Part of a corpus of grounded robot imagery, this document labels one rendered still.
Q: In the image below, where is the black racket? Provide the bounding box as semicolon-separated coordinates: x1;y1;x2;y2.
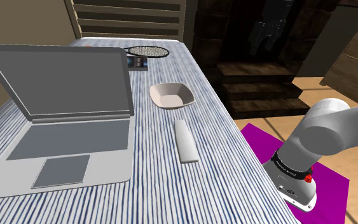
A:
123;45;170;59

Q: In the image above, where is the bed with striped cover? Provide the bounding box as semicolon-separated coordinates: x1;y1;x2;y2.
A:
0;0;300;224

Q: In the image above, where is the grey open laptop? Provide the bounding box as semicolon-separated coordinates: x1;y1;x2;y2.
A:
0;44;136;200

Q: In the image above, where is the white square bowl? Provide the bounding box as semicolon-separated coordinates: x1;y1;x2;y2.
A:
148;81;196;110

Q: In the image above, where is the dark wooden wardrobe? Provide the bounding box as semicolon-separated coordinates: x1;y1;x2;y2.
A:
191;0;341;120

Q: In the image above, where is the brown wooden cabinet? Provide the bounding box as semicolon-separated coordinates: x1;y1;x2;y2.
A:
319;8;358;106

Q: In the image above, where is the grey remote control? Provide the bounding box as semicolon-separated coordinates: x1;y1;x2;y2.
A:
174;119;200;164

